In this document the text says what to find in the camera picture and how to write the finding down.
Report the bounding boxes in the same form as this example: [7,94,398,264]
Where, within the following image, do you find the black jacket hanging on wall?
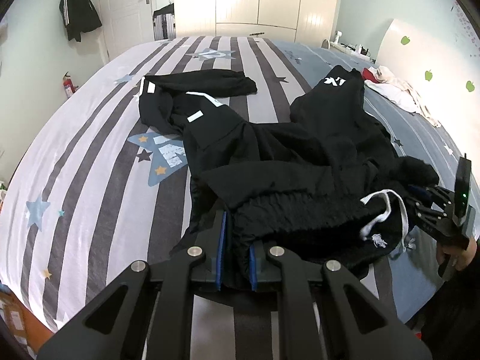
[59,0,102,42]

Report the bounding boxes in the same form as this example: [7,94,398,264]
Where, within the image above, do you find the person right hand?
[436,237,477,271]

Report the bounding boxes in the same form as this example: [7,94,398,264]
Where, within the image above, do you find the red fire extinguisher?
[62,72,78,98]

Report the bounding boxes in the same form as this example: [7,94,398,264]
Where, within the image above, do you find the cream four-door wardrobe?
[174,0,340,47]

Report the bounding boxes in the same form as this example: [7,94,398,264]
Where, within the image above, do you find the white room door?
[99,0,154,59]

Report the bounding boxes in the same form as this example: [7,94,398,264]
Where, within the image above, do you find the white bedside table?
[321,31,376,63]

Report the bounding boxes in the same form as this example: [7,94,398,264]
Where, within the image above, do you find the wooden bed frame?
[1,292,54,353]

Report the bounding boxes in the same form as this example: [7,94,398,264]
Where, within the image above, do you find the striped star bed sheet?
[1,36,464,332]

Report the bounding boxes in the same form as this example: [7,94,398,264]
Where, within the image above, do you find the black clothes pile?
[139,67,439,281]

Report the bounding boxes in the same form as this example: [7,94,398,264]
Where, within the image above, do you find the white headboard apple stickers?
[377,19,479,176]

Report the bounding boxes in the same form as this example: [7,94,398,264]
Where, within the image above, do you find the white red garment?
[361,66,441,128]

